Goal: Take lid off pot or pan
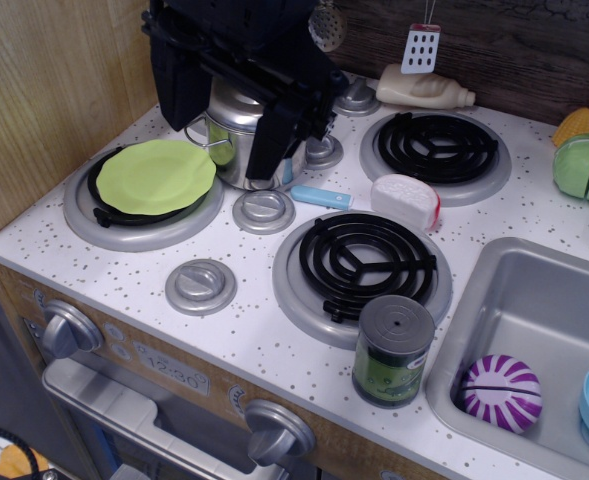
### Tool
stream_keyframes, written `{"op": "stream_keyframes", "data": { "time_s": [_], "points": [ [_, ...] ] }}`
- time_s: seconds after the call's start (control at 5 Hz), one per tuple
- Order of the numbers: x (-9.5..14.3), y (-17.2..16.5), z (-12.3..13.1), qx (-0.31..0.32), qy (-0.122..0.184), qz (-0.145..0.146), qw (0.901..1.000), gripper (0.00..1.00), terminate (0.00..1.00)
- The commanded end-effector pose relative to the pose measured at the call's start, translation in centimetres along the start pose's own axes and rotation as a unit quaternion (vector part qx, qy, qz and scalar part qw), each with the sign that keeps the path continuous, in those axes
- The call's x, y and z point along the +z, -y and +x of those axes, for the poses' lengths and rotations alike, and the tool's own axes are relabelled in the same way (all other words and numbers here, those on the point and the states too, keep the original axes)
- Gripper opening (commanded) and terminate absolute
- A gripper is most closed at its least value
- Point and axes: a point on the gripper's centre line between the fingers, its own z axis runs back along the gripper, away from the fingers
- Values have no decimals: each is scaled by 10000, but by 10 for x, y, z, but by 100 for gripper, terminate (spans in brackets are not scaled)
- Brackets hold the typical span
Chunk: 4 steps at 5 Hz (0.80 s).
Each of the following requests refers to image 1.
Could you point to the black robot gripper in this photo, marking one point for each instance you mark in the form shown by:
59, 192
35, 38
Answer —
262, 48

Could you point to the steel pot lid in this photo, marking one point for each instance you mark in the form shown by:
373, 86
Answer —
231, 108

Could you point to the stainless steel pot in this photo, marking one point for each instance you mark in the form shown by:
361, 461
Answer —
230, 150

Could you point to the grey stovetop knob by pot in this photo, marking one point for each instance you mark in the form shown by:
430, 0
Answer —
323, 154

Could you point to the green plastic plate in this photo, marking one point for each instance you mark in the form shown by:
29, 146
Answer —
155, 177

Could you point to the grey stovetop knob middle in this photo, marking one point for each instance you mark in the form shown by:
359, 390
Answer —
263, 212

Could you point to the light blue toy knife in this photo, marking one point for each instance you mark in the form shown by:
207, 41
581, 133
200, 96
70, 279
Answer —
321, 197

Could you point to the silver perforated toy ladle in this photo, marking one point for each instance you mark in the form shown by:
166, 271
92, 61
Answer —
327, 26

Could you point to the grey stovetop knob back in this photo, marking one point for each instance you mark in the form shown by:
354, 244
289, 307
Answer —
358, 100

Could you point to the grey stovetop knob front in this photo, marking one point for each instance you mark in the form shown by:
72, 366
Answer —
200, 287

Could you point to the cream plastic toy bottle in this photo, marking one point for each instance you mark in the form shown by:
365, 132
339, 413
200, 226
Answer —
422, 90

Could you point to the white slotted toy spatula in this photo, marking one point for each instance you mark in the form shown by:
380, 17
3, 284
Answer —
421, 49

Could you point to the black back right burner coil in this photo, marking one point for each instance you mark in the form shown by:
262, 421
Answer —
436, 149

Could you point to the white toy cheese wedge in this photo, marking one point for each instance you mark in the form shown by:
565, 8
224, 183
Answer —
406, 199

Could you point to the grey oven knob left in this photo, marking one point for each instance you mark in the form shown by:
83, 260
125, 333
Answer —
69, 330

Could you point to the grey oven knob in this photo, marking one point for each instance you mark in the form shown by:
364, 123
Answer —
276, 432
69, 330

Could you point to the green labelled toy can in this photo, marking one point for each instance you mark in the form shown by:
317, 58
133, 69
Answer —
395, 334

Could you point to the grey oven knob right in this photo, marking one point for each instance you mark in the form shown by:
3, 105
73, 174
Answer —
276, 432

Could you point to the yellow toy corn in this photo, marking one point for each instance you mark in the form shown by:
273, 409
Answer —
576, 123

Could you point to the green toy cabbage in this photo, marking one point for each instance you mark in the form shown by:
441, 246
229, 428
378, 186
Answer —
571, 167

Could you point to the silver toy sink basin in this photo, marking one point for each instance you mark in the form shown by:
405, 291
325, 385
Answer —
532, 303

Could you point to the purple white striped toy onion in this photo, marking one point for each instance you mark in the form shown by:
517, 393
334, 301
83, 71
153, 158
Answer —
503, 391

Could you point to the yellow object on floor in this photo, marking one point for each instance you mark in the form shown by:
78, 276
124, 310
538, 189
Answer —
14, 463

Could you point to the silver oven door handle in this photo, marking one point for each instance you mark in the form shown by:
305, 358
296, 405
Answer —
131, 417

